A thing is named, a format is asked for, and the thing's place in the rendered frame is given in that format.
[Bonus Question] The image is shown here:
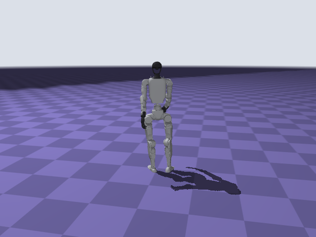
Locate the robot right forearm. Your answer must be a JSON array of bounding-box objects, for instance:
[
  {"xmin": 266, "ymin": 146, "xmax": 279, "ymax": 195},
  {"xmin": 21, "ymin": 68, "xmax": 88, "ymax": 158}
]
[{"xmin": 164, "ymin": 98, "xmax": 171, "ymax": 108}]

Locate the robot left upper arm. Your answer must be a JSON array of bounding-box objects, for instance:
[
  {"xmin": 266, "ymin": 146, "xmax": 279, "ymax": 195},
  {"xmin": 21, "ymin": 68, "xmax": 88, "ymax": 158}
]
[{"xmin": 141, "ymin": 79, "xmax": 149, "ymax": 101}]

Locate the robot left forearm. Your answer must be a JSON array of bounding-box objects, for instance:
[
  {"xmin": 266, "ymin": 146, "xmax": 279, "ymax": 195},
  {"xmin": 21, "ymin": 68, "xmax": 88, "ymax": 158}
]
[{"xmin": 140, "ymin": 96, "xmax": 147, "ymax": 115}]

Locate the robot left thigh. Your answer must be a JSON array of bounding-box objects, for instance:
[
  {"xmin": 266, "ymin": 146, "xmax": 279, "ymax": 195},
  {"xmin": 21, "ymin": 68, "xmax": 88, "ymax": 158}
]
[{"xmin": 144, "ymin": 113, "xmax": 156, "ymax": 148}]

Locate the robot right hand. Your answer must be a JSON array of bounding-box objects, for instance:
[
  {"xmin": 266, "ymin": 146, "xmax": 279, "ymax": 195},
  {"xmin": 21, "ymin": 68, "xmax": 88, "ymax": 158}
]
[{"xmin": 161, "ymin": 106, "xmax": 169, "ymax": 113}]

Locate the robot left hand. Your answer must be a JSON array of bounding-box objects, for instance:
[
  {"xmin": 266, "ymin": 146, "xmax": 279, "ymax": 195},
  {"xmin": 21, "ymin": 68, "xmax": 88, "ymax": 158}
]
[{"xmin": 141, "ymin": 112, "xmax": 147, "ymax": 129}]

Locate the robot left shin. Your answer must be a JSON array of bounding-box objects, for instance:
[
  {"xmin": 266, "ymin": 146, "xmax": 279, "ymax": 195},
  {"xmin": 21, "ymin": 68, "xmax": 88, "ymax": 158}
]
[{"xmin": 148, "ymin": 141, "xmax": 156, "ymax": 169}]

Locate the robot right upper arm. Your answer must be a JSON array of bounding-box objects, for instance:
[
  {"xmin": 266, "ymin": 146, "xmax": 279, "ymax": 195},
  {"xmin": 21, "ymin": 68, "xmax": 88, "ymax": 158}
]
[{"xmin": 166, "ymin": 79, "xmax": 173, "ymax": 99}]

